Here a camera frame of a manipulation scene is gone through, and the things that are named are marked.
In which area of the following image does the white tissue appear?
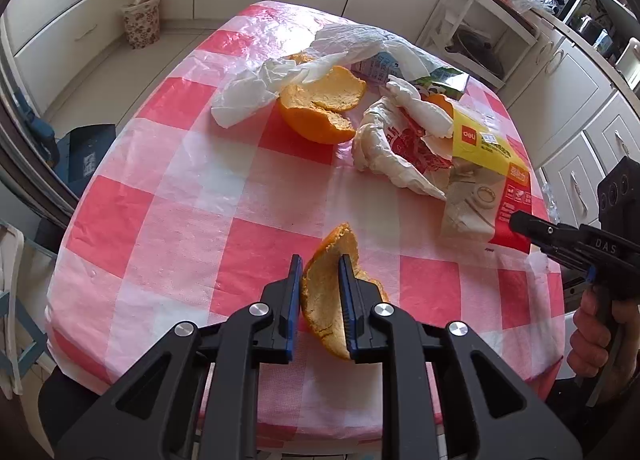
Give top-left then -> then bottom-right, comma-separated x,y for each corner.
210,57 -> 321,128
385,74 -> 453,141

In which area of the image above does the thin white plastic bag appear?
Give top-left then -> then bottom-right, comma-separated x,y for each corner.
307,22 -> 441,86

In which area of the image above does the clear plastic bag on handle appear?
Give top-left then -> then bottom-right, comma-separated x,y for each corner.
542,180 -> 562,227

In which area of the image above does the white chair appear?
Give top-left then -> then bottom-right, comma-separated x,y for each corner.
0,220 -> 56,396

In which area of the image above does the curved orange peel piece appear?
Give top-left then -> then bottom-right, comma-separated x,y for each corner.
300,222 -> 390,361

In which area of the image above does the large cupped orange peel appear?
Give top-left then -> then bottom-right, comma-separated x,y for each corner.
277,65 -> 368,145

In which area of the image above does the round orange peel piece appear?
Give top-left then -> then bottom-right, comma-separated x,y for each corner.
425,92 -> 456,121

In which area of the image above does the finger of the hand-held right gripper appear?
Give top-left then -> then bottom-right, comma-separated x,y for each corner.
508,211 -> 596,283

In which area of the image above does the cream drawer cabinet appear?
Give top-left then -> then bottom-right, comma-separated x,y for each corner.
2,0 -> 138,113

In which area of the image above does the green white carton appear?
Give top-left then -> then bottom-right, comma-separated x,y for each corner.
415,66 -> 471,101

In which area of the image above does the yellow red package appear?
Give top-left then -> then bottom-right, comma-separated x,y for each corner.
440,107 -> 533,253

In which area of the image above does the white shelf rack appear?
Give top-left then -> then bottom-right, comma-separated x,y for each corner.
420,0 -> 541,91

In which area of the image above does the dark wok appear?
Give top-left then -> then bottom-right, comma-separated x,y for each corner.
447,27 -> 506,81

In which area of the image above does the red printed white plastic bag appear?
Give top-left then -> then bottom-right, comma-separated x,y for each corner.
352,97 -> 451,201

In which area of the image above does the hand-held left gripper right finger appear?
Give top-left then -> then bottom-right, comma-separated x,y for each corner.
337,254 -> 583,460

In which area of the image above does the floral wastebasket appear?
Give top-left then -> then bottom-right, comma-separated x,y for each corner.
120,0 -> 163,50

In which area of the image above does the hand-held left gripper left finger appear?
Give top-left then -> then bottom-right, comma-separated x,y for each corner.
55,254 -> 306,460

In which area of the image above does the cream counter cabinet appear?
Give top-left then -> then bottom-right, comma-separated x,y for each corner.
505,35 -> 640,241

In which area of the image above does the blue printed white packet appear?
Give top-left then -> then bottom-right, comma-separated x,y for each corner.
357,51 -> 398,87

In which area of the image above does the red white checkered tablecloth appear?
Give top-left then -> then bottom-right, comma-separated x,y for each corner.
45,0 -> 566,441

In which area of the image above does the blue box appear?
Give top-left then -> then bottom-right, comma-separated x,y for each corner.
55,125 -> 121,191

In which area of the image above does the black stool seat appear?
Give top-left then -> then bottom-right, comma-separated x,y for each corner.
39,369 -> 103,460

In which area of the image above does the person's right hand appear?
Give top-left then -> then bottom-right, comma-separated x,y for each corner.
566,285 -> 640,391

